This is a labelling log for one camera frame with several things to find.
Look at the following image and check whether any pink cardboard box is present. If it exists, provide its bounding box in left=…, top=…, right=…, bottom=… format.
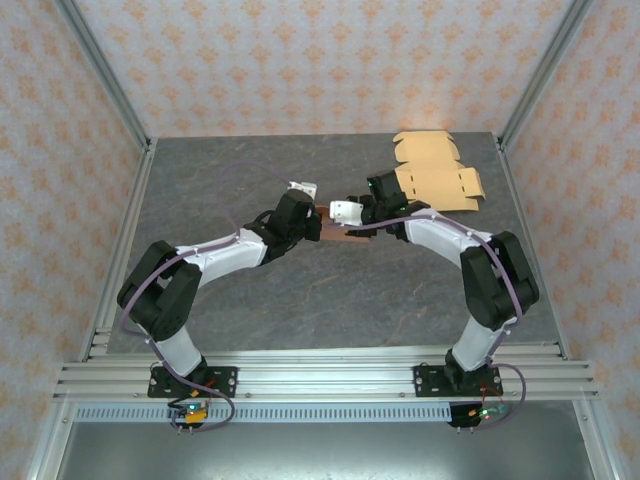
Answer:
left=314, top=205, right=373, bottom=245

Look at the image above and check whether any tan cardboard box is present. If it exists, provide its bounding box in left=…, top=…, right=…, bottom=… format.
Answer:
left=391, top=130, right=487, bottom=213

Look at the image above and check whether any grey metal sheet panel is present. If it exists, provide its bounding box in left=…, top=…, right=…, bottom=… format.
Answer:
left=29, top=402, right=616, bottom=480

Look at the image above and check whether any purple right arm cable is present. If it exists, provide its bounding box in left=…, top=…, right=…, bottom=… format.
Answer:
left=344, top=212, right=529, bottom=432

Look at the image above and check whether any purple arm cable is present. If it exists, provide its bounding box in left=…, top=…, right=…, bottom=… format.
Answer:
left=344, top=212, right=529, bottom=432
left=118, top=162, right=296, bottom=432

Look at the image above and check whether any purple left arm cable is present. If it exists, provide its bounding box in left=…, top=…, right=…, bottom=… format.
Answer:
left=118, top=162, right=296, bottom=432

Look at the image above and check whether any aluminium mounting rail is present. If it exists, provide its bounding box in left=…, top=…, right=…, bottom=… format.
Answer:
left=53, top=349, right=601, bottom=401

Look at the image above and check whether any aluminium side rail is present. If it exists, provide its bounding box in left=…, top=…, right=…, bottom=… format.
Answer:
left=77, top=139, right=159, bottom=361
left=494, top=134, right=571, bottom=361

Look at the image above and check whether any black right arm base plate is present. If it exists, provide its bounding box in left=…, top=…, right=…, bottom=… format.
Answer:
left=413, top=364, right=504, bottom=399

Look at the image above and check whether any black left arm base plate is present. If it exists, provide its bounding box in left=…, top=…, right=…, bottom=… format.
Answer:
left=147, top=366, right=239, bottom=399

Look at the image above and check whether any grey slotted cable duct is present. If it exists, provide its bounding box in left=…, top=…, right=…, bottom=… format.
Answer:
left=74, top=403, right=454, bottom=424

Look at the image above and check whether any aluminium frame post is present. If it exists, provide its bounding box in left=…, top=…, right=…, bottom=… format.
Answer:
left=497, top=0, right=596, bottom=151
left=52, top=0, right=154, bottom=151

